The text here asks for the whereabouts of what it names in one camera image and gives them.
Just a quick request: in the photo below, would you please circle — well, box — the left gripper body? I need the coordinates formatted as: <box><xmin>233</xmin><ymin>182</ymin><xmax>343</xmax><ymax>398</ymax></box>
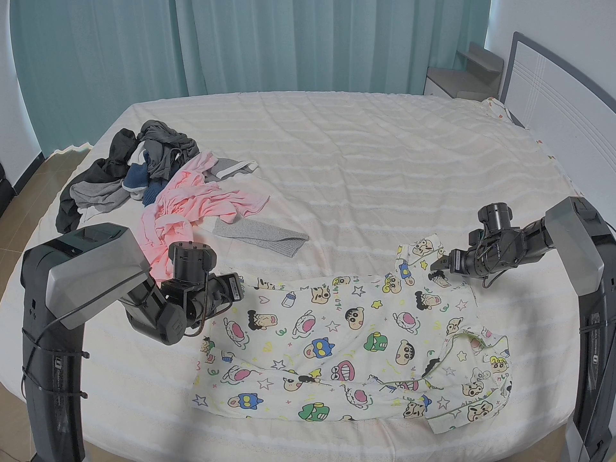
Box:
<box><xmin>212</xmin><ymin>271</ymin><xmax>244</xmax><ymax>308</ymax></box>

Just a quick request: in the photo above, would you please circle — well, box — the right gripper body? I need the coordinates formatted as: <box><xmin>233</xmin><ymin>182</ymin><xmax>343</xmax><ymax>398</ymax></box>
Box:
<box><xmin>448</xmin><ymin>247</ymin><xmax>477</xmax><ymax>277</ymax></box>

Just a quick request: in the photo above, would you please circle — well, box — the white printed pyjama top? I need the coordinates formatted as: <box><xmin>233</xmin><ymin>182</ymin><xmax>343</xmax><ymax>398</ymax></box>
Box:
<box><xmin>191</xmin><ymin>232</ymin><xmax>514</xmax><ymax>435</ymax></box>

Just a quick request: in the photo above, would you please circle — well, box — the pile of clothes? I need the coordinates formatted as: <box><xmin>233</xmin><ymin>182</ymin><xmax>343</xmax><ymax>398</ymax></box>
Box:
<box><xmin>55</xmin><ymin>119</ymin><xmax>260</xmax><ymax>235</ymax></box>

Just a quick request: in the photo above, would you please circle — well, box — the grey knitted garment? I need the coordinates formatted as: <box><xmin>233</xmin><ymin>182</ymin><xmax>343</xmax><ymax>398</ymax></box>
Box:
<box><xmin>202</xmin><ymin>217</ymin><xmax>310</xmax><ymax>259</ymax></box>

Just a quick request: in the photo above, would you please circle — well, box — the pink garment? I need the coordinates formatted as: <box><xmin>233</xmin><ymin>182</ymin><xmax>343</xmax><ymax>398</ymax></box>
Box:
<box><xmin>141</xmin><ymin>151</ymin><xmax>270</xmax><ymax>279</ymax></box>

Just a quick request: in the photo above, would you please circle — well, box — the bed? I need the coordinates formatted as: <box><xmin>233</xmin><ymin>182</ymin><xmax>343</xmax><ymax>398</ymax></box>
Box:
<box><xmin>0</xmin><ymin>31</ymin><xmax>616</xmax><ymax>462</ymax></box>

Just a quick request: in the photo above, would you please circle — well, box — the grey white bedside table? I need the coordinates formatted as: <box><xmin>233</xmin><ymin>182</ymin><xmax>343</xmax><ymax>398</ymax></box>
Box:
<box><xmin>423</xmin><ymin>42</ymin><xmax>504</xmax><ymax>100</ymax></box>

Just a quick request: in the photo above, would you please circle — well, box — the blue-green curtain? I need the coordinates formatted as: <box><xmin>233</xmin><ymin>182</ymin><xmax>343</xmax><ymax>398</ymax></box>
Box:
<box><xmin>10</xmin><ymin>0</ymin><xmax>496</xmax><ymax>151</ymax></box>

